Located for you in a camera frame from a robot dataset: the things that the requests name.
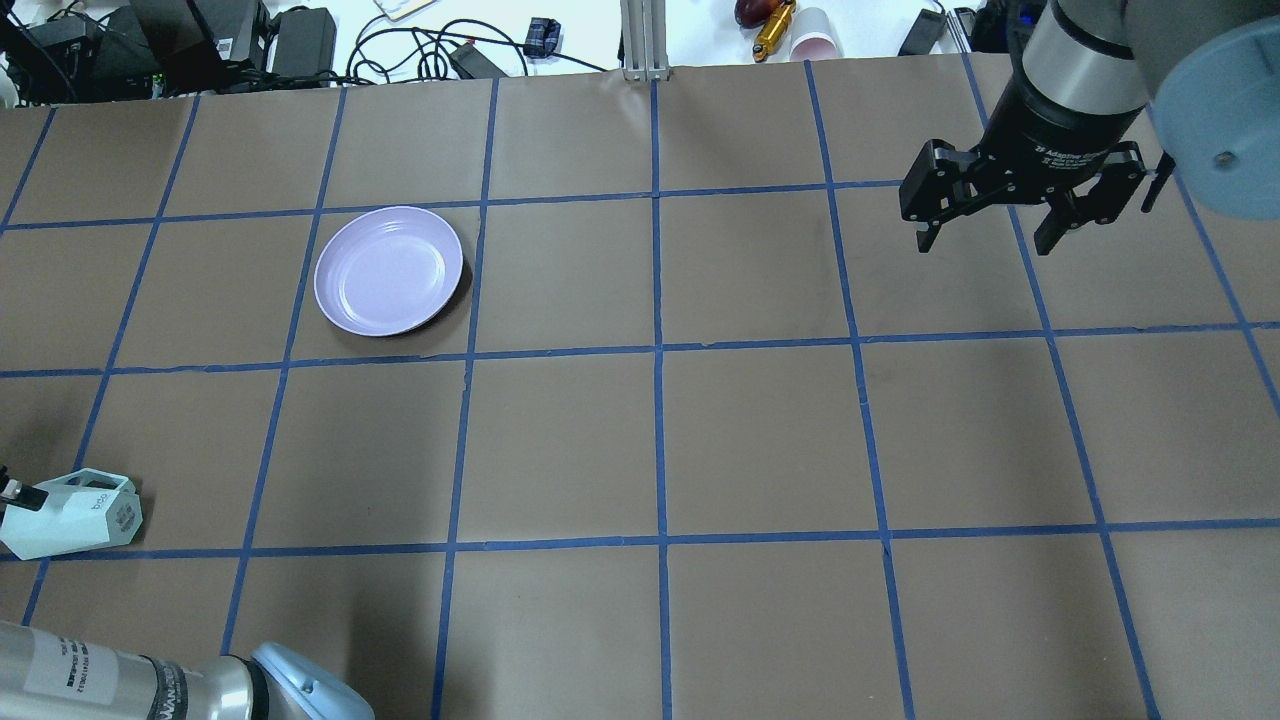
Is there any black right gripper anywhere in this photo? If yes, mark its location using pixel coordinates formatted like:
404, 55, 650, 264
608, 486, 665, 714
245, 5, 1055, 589
899, 60, 1146, 256

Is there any light teal faceted cup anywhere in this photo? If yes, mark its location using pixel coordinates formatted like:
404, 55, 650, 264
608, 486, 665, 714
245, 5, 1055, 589
1, 468, 145, 560

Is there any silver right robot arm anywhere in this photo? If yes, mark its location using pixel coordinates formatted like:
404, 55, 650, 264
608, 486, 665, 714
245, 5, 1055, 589
899, 1, 1279, 256

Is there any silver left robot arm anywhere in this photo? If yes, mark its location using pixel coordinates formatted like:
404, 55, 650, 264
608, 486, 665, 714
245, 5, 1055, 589
1, 469, 374, 719

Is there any pink plastic cup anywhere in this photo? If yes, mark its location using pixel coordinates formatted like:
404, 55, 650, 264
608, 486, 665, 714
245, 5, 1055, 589
788, 6, 844, 61

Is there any lavender round plate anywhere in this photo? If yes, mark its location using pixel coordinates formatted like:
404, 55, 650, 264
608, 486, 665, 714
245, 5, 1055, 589
312, 206, 466, 338

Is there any red and gold toy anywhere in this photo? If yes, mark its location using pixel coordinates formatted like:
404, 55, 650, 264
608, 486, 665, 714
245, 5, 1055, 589
733, 0, 796, 64

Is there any black power adapter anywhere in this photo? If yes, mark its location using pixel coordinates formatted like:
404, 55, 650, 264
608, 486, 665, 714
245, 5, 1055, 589
270, 6, 337, 78

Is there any aluminium frame post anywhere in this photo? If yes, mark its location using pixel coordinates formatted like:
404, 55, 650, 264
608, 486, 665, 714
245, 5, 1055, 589
620, 0, 671, 82

